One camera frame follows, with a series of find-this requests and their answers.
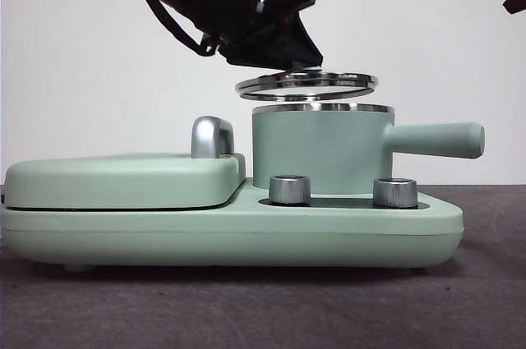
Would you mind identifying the glass pot lid green knob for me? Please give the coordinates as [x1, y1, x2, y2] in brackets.
[235, 60, 378, 103]

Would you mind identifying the silver control knob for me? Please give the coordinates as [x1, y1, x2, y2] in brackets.
[372, 177, 419, 209]
[269, 175, 312, 205]

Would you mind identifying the black control panel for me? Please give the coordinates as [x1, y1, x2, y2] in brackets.
[259, 196, 431, 209]

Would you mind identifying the mint green breakfast machine base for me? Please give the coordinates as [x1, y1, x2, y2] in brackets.
[0, 184, 465, 274]

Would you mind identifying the mint green grill lid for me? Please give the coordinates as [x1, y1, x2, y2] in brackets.
[6, 151, 247, 209]

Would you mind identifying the mint green handled steamer pot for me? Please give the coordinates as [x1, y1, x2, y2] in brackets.
[250, 103, 487, 196]

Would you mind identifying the silver grill lid handle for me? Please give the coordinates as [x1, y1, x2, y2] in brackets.
[191, 116, 236, 160]

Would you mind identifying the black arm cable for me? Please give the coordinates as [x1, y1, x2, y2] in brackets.
[145, 0, 219, 58]

